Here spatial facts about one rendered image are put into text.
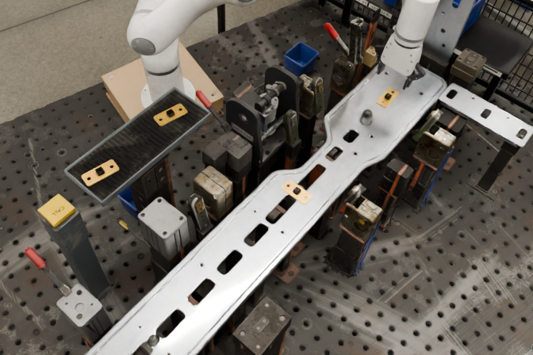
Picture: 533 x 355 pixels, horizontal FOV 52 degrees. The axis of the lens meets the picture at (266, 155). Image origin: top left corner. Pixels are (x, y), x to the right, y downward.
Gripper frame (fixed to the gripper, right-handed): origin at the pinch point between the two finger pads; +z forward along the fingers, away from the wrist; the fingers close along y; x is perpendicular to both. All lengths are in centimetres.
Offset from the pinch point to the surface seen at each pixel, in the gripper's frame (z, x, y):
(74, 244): 6, -97, -29
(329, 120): 9.4, -19.5, -7.9
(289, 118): 0.6, -33.6, -13.2
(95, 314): 5, -105, -11
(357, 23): -11.2, 0.0, -16.1
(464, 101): 8.7, 15.4, 19.4
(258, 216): 10, -59, -2
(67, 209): -6, -94, -31
